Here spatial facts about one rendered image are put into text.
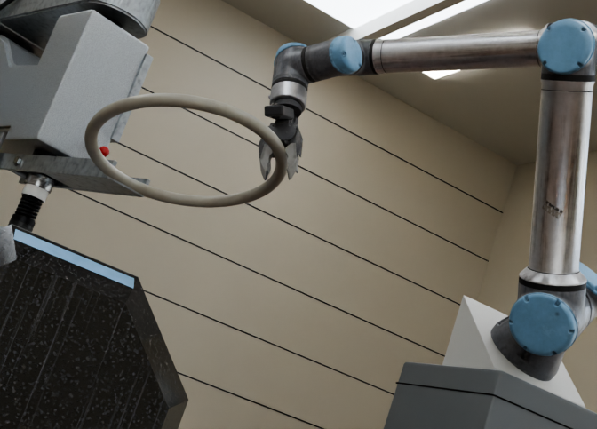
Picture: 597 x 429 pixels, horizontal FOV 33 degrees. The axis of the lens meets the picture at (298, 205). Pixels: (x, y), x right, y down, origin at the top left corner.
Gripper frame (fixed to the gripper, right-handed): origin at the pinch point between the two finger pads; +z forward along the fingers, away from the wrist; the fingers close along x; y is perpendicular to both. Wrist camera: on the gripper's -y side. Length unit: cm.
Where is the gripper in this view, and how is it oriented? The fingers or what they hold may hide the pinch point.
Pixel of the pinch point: (276, 173)
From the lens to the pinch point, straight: 237.5
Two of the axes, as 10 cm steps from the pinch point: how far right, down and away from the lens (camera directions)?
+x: -9.7, 0.2, 2.2
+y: 2.0, 4.9, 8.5
